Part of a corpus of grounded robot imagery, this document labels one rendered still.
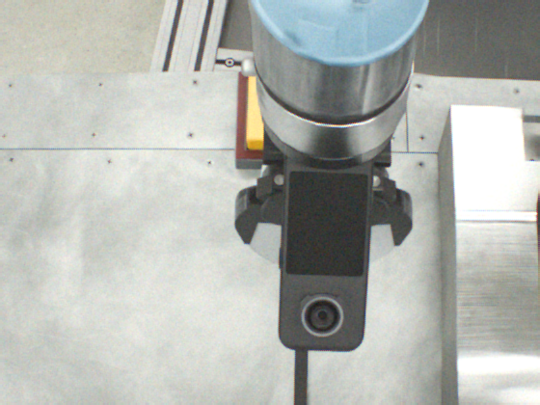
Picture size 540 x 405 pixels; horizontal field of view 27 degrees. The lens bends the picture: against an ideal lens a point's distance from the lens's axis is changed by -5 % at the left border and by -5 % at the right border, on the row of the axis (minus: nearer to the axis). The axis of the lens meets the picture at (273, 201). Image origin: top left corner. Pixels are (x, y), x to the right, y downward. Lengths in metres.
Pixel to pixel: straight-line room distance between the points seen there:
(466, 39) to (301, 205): 1.12
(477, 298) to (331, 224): 0.26
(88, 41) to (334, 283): 1.38
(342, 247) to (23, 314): 0.39
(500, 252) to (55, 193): 0.37
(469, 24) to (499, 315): 0.93
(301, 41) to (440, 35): 1.24
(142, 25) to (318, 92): 1.45
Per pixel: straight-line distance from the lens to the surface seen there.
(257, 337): 0.90
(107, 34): 1.94
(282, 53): 0.48
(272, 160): 0.64
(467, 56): 1.68
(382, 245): 0.72
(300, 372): 0.89
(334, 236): 0.60
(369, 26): 0.45
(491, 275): 0.84
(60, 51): 1.94
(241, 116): 0.94
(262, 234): 0.70
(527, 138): 0.91
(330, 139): 0.54
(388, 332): 0.91
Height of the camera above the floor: 1.67
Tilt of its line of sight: 69 degrees down
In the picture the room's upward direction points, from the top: 2 degrees counter-clockwise
